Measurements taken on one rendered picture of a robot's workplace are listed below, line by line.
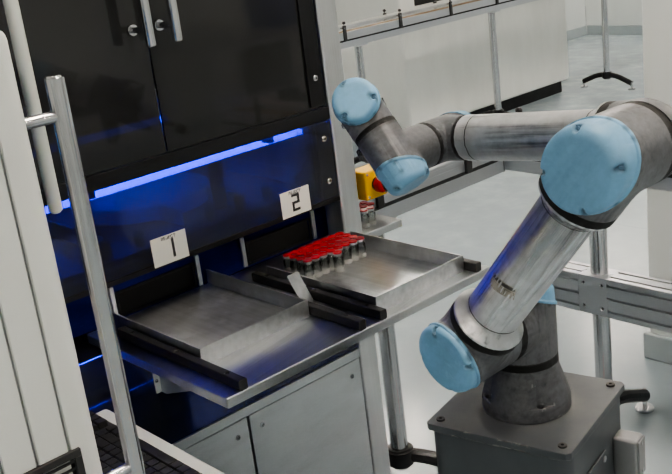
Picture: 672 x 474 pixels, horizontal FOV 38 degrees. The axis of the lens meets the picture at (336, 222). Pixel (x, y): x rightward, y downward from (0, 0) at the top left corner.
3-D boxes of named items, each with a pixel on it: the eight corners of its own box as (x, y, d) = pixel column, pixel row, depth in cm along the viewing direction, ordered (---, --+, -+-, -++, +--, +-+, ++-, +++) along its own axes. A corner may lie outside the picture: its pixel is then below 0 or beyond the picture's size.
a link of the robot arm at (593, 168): (507, 376, 162) (697, 141, 125) (448, 414, 152) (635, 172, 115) (459, 323, 166) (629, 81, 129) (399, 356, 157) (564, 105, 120)
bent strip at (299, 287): (290, 302, 201) (286, 276, 199) (300, 297, 203) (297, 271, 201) (337, 317, 191) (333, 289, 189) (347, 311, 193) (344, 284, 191)
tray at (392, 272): (268, 280, 215) (265, 266, 214) (353, 244, 231) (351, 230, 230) (377, 313, 190) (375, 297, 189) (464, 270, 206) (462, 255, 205)
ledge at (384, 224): (327, 232, 248) (327, 225, 247) (364, 217, 256) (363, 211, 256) (366, 241, 238) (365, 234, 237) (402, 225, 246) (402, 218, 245)
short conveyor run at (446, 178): (339, 243, 245) (331, 183, 240) (299, 233, 256) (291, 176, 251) (509, 172, 287) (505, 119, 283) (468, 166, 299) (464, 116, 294)
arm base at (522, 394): (585, 390, 170) (582, 338, 167) (550, 432, 159) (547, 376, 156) (505, 375, 179) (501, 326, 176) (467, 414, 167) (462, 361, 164)
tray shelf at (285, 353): (87, 342, 199) (86, 334, 198) (338, 238, 242) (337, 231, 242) (228, 409, 164) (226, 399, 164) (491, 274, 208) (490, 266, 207)
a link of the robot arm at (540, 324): (573, 345, 165) (569, 270, 161) (526, 376, 157) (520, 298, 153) (515, 329, 174) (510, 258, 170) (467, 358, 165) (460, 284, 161)
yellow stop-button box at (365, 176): (347, 197, 241) (343, 169, 238) (367, 189, 245) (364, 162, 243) (368, 201, 235) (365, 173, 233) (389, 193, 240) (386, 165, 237)
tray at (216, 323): (107, 325, 202) (104, 309, 200) (209, 283, 218) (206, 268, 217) (202, 366, 177) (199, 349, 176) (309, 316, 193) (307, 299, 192)
